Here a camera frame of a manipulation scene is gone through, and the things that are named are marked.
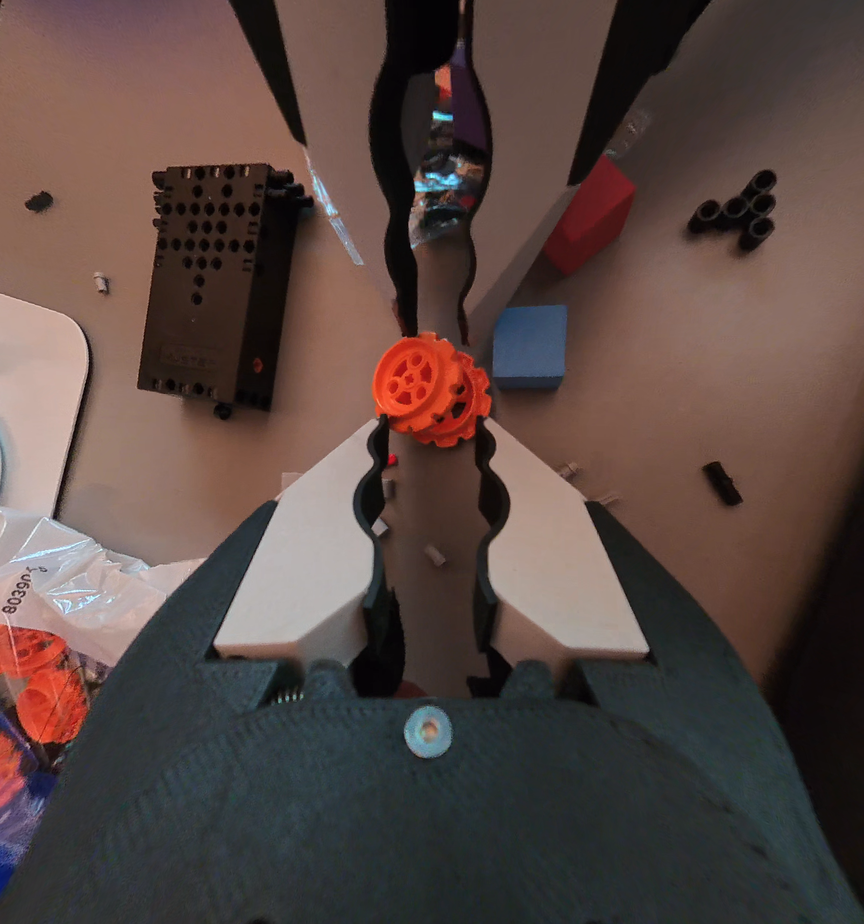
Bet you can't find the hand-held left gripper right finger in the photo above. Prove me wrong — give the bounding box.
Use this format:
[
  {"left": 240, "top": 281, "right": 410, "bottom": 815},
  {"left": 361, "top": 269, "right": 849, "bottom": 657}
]
[{"left": 468, "top": 417, "right": 653, "bottom": 697}]

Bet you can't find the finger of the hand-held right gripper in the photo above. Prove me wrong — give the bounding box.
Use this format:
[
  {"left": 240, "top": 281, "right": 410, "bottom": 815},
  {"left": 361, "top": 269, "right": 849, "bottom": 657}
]
[
  {"left": 458, "top": 0, "right": 622, "bottom": 346},
  {"left": 273, "top": 0, "right": 436, "bottom": 336}
]

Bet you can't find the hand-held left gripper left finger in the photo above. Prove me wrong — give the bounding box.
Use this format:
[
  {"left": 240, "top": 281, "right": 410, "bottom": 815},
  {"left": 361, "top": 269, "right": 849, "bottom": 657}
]
[{"left": 212, "top": 415, "right": 407, "bottom": 697}]

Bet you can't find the purple foam block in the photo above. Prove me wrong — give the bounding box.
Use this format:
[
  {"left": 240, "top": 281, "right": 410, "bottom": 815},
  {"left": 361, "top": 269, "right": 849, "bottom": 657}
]
[{"left": 449, "top": 39, "right": 492, "bottom": 149}]

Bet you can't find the red foam block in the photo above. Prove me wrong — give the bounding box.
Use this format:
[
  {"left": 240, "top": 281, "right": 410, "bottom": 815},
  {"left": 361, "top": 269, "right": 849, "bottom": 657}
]
[{"left": 544, "top": 154, "right": 636, "bottom": 277}]

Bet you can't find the shiny bag of black parts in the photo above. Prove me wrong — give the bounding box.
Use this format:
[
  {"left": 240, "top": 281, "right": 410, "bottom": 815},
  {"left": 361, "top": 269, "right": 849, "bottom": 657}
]
[{"left": 304, "top": 108, "right": 653, "bottom": 267}]

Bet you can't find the orange plastic gear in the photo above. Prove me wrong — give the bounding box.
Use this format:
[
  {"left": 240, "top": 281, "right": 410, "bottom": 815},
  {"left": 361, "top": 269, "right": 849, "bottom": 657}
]
[
  {"left": 410, "top": 350, "right": 493, "bottom": 449},
  {"left": 371, "top": 332, "right": 474, "bottom": 436}
]

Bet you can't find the blue foam block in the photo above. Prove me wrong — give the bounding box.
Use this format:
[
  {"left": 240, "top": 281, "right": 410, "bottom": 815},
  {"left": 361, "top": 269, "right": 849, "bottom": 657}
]
[{"left": 491, "top": 304, "right": 569, "bottom": 393}]

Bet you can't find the black perforated plastic box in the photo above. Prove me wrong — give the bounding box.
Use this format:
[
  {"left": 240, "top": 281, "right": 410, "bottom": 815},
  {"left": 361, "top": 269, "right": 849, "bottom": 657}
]
[{"left": 138, "top": 162, "right": 316, "bottom": 422}]

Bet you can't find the grey desk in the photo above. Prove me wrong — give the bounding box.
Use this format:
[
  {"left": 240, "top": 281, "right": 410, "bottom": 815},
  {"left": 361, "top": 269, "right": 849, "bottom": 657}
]
[{"left": 0, "top": 0, "right": 864, "bottom": 697}]

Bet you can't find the black multi-hole connector piece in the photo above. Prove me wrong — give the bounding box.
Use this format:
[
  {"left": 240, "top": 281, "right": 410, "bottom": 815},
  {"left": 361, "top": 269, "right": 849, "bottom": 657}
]
[{"left": 688, "top": 169, "right": 778, "bottom": 253}]

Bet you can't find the black long pin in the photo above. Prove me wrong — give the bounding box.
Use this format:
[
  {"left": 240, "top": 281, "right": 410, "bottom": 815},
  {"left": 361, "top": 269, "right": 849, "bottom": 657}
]
[{"left": 702, "top": 461, "right": 744, "bottom": 507}]

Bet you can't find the crinkled bag of orange gears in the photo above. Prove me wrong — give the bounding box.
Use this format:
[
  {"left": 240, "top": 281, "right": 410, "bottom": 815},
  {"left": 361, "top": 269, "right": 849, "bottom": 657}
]
[{"left": 0, "top": 498, "right": 209, "bottom": 766}]

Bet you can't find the dark perforated panel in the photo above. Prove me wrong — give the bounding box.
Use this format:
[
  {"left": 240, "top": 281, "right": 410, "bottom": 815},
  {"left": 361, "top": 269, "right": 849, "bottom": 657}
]
[{"left": 764, "top": 404, "right": 864, "bottom": 924}]

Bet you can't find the white rounded stand base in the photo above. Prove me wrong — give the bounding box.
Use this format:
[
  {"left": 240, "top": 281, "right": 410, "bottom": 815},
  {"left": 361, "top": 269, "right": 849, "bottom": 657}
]
[{"left": 0, "top": 283, "right": 91, "bottom": 522}]

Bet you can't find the clear bag of mixed parts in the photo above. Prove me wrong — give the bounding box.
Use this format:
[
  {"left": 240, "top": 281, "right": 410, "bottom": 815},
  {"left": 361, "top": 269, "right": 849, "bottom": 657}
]
[{"left": 0, "top": 671, "right": 65, "bottom": 871}]

